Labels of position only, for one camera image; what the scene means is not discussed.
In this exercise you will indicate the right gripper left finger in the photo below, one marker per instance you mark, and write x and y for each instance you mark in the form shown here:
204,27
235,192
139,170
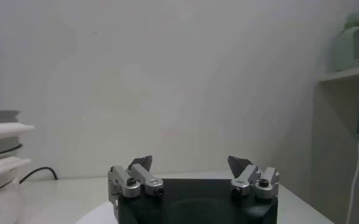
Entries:
142,176

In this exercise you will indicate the green box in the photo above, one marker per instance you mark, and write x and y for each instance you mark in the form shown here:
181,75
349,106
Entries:
350,45

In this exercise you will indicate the white round plate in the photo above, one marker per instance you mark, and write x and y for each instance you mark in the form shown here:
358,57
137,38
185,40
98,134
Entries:
100,216

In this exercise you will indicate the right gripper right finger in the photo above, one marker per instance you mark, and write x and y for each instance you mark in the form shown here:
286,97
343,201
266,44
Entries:
246,176

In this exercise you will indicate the beige shelf cabinet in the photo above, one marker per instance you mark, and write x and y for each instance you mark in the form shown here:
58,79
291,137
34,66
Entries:
334,137

